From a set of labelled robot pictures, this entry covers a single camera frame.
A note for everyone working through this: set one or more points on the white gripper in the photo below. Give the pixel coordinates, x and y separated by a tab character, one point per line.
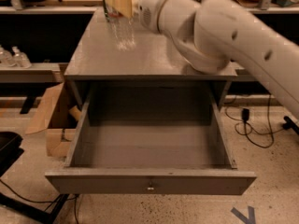
149	9

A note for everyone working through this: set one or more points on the right clear sanitizer bottle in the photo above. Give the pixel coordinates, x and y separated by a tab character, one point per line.
21	58

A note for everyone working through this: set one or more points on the clear sanitizer bottle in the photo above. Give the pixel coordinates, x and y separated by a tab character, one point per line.
6	58
21	58

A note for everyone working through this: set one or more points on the grey open top drawer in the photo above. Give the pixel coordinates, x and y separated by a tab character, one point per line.
129	136

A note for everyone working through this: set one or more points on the brown cardboard box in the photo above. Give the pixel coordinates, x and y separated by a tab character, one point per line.
57	114

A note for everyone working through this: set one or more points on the green soda can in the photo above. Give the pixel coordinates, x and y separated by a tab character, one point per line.
109	11

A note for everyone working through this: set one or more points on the left clear sanitizer bottle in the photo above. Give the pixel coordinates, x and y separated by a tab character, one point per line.
6	58

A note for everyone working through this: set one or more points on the grey cabinet body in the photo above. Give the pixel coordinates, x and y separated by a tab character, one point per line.
153	57

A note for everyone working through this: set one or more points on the clear plastic water bottle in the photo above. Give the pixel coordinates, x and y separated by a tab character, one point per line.
122	31

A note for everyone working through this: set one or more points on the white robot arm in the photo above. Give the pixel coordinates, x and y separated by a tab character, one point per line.
211	34

